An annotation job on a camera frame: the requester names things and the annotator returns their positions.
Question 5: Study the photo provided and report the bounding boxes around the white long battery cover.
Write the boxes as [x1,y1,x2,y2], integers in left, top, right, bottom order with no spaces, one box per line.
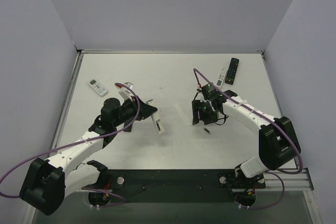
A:
[173,102,192,126]

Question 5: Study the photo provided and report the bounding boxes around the long white slim remote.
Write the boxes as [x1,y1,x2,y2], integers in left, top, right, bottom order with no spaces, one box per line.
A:
[146,99,164,134]

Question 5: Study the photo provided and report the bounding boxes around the black remote control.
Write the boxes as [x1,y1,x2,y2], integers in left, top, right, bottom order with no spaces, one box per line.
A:
[123,119,133,132]

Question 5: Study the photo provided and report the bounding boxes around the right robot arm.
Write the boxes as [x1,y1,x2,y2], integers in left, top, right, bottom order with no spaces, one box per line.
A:
[192,84,301,178]

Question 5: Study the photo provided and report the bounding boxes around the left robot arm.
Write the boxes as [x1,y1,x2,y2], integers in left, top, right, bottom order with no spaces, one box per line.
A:
[19,97,157,215]

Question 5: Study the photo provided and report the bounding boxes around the white AC remote left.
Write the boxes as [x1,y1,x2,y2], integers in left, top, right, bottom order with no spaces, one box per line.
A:
[88,79,108,97]

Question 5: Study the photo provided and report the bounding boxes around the black TV remote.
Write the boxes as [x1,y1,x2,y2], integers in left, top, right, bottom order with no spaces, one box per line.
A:
[225,58,239,85]

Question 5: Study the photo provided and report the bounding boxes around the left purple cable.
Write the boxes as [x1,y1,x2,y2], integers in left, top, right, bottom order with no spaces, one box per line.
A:
[0,82,141,206]

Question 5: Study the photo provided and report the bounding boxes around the purple cable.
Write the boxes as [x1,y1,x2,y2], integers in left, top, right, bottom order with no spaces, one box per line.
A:
[193,68,304,209]
[0,82,141,206]

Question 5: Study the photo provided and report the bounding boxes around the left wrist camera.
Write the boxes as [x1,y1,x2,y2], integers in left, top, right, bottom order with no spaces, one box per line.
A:
[115,82,133,101]

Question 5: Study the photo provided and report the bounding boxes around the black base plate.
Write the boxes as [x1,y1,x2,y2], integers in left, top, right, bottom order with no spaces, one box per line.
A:
[88,169,266,206]

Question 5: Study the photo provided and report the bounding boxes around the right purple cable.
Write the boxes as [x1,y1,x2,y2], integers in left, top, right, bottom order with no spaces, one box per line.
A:
[193,68,304,209]

